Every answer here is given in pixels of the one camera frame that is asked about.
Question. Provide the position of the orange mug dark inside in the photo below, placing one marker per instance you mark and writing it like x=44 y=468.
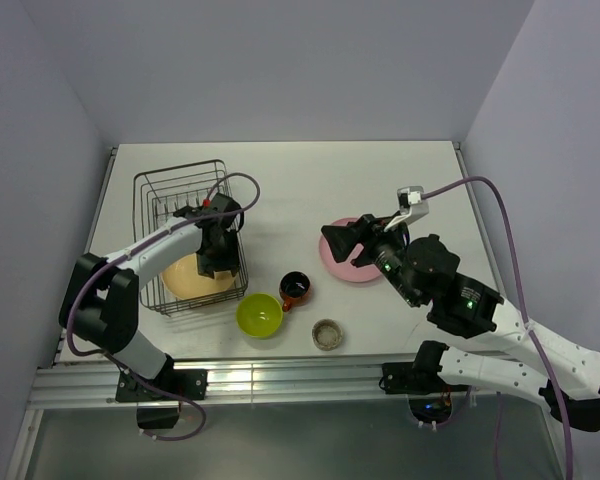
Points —
x=294 y=289

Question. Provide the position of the yellow plastic plate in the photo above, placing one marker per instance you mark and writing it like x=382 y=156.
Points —
x=183 y=280

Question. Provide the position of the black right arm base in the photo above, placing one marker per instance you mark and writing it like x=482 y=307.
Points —
x=401 y=378

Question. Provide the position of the aluminium mounting rail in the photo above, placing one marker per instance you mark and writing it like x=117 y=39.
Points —
x=254 y=381

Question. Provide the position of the pink plastic plate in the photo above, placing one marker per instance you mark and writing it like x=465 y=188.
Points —
x=345 y=270

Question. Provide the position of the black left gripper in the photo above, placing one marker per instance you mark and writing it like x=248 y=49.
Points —
x=229 y=261

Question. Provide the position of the small speckled beige dish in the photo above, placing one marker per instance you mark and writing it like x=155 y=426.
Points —
x=327 y=334

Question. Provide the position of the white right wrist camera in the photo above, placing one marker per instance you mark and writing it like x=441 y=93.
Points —
x=412 y=207

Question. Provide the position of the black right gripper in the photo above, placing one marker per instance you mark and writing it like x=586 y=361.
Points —
x=342 y=239

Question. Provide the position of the lime green bowl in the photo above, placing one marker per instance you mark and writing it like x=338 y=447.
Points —
x=259 y=315

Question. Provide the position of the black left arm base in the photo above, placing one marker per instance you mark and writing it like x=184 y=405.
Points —
x=187 y=383

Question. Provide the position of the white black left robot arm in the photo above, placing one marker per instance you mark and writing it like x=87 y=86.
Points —
x=100 y=310

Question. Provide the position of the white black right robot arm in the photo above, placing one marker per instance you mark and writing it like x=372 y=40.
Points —
x=541 y=366

